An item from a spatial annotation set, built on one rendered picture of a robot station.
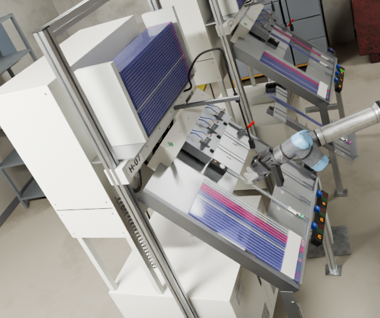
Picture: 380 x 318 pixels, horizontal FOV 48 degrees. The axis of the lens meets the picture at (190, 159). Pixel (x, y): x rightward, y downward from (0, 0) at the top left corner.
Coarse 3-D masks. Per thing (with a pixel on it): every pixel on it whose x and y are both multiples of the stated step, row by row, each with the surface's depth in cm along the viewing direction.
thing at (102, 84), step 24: (96, 0) 151; (48, 24) 133; (72, 24) 139; (96, 72) 148; (192, 72) 204; (96, 96) 154; (120, 96) 151; (120, 120) 157; (120, 144) 165; (144, 144) 159; (192, 240) 222; (336, 264) 258; (288, 312) 169
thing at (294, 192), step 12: (288, 168) 212; (288, 180) 206; (300, 180) 211; (312, 180) 215; (276, 192) 197; (288, 192) 201; (300, 192) 205; (276, 204) 192; (288, 204) 196; (300, 204) 199; (276, 216) 187; (288, 216) 190; (288, 228) 186; (300, 228) 189
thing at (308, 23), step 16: (256, 0) 452; (288, 0) 445; (304, 0) 442; (304, 16) 451; (320, 16) 448; (304, 32) 461; (320, 32) 458; (288, 48) 474; (320, 48) 467; (240, 64) 496; (304, 64) 480
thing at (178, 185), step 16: (224, 144) 201; (240, 144) 207; (176, 160) 180; (192, 160) 185; (224, 160) 194; (240, 160) 200; (160, 176) 171; (176, 176) 175; (192, 176) 179; (208, 176) 183; (224, 176) 188; (160, 192) 166; (176, 192) 169; (192, 192) 173
